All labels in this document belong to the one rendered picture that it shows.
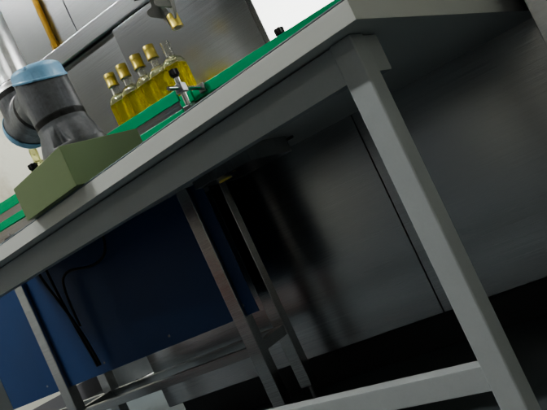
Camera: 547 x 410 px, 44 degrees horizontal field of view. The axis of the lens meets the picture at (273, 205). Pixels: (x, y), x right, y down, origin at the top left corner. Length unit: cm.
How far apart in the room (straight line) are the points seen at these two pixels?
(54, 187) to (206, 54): 83
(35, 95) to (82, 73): 91
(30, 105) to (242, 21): 75
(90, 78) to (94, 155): 100
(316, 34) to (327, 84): 9
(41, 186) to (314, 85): 67
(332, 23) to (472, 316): 46
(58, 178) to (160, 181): 23
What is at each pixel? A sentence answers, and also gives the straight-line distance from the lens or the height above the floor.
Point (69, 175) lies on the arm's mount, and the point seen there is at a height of 78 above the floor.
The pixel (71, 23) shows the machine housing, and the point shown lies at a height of 144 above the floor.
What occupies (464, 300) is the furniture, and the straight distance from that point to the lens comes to 101.
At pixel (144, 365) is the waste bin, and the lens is 476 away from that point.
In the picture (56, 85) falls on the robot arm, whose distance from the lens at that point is 155.
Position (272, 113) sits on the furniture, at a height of 68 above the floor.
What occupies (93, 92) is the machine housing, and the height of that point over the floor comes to 120.
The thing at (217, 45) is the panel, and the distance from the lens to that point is 209.
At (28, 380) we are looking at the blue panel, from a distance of 249.
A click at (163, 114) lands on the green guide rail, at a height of 93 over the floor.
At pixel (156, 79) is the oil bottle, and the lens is 203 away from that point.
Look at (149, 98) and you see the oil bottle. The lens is 205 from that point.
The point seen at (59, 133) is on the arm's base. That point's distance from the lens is 152.
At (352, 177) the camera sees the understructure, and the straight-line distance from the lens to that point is 196.
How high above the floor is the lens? 50
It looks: 2 degrees up
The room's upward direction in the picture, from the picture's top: 25 degrees counter-clockwise
